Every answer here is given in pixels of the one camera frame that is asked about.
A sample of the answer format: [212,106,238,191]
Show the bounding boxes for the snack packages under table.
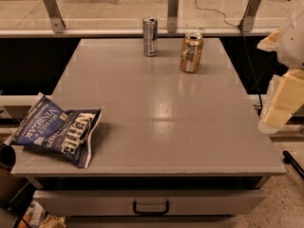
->
[17,200,67,228]

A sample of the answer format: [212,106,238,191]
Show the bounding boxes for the blue kettle chip bag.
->
[5,93,103,168]

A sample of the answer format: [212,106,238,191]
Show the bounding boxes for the left metal bracket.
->
[43,0,66,33]

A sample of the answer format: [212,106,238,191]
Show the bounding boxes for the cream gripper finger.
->
[258,68,304,134]
[257,28,281,52]

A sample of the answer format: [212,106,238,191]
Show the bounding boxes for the silver blue energy drink can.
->
[142,17,158,56]

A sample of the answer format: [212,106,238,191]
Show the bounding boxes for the grey drawer front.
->
[34,190,265,217]

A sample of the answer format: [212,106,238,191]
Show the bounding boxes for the metal bracket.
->
[238,0,261,32]
[167,0,179,33]
[43,0,66,33]

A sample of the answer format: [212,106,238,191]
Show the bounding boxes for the black cable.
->
[191,0,265,112]

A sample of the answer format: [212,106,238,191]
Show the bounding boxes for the black round object left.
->
[0,143,16,171]

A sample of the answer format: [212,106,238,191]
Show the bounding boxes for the black bar on floor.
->
[282,150,304,180]

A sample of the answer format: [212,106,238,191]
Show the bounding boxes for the middle metal bracket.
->
[167,0,179,33]

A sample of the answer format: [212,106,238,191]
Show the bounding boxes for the right metal bracket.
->
[238,0,261,32]

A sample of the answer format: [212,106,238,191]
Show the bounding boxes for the black drawer handle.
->
[132,201,170,217]

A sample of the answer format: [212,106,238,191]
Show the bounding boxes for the orange soda can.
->
[180,32,203,73]

